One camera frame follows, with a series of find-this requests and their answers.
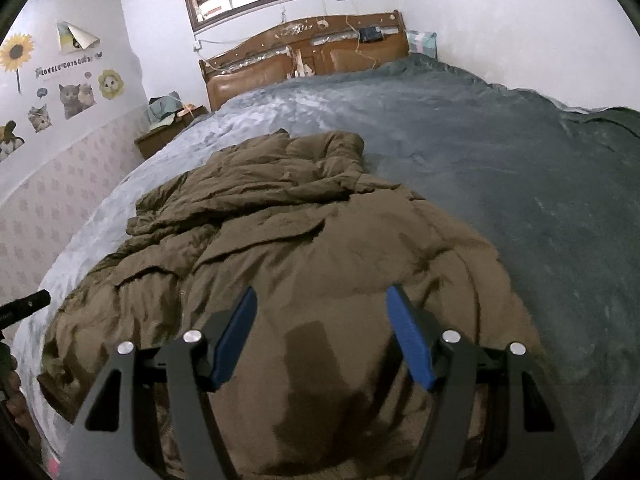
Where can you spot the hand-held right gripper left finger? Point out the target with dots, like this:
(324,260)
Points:
(235,345)

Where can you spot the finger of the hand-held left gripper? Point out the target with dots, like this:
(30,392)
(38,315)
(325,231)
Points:
(25,306)

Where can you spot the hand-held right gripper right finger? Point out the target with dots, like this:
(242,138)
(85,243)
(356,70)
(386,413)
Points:
(412,340)

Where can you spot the brown puffer jacket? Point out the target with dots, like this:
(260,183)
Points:
(300,240)

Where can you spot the person's left hand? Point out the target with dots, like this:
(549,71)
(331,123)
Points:
(24,417)

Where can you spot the grey plush blanket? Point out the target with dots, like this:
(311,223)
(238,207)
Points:
(500,160)

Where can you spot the wooden nightstand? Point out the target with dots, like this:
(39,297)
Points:
(160,142)

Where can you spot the yellow flower cat sticker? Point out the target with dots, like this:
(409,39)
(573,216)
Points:
(110,85)

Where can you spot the small pink packet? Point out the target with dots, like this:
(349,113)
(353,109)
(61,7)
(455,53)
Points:
(190,109)

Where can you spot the pale green paper bag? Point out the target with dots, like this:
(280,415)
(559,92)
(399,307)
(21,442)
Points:
(162,107)

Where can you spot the wooden bed headboard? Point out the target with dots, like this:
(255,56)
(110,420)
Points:
(240,80)

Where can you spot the white bed sheet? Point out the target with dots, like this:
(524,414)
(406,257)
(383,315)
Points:
(585,108)

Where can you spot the checked pillow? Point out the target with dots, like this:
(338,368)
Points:
(422,42)

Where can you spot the black device on headboard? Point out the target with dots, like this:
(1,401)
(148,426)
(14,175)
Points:
(370,34)

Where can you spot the calico cat wall sticker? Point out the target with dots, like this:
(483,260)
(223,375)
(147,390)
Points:
(10,142)

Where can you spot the small kitten wall sticker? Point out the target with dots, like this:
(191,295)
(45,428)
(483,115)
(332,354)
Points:
(40,118)

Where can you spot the grey cats wall sticker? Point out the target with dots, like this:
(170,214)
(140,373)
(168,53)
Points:
(76,101)

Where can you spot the lettering wall sticker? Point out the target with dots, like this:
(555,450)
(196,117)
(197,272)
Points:
(67,65)

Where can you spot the sunflower wall sticker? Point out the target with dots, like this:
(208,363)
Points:
(16,52)

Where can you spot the peeling wall poster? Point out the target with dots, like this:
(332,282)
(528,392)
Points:
(75,35)

